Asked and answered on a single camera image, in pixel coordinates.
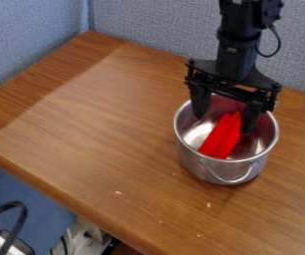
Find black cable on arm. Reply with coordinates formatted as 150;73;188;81
253;23;281;59

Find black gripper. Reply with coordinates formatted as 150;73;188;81
184;40;281;134

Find white items under table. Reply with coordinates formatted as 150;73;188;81
47;217;113;255

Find red plastic block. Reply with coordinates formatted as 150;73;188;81
197;112;241;159

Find metal pot with handle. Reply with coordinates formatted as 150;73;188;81
172;95;279;185

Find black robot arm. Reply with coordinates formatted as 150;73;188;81
184;0;283;134

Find black strap loop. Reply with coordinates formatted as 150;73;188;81
0;200;29;255

